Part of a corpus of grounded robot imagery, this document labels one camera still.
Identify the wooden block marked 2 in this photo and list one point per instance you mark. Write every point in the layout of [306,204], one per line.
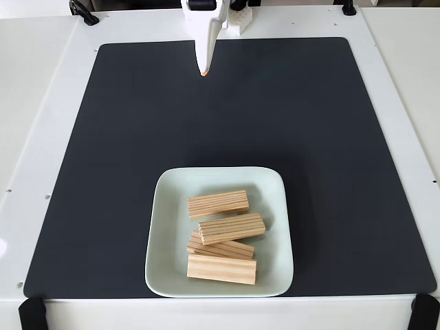
[221,269]

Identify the black table mat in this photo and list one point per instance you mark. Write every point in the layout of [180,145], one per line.
[103,172]

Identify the black table clamp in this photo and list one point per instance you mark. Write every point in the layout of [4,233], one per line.
[349,7]
[84,12]

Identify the pale green square plate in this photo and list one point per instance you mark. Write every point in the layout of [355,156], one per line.
[172,223]

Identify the grooved wooden block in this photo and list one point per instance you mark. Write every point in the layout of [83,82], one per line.
[218,204]
[237,250]

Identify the black base clamp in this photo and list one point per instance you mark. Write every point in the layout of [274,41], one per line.
[239,4]

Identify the wooden block marked 3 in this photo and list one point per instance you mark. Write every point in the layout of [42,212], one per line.
[232,228]

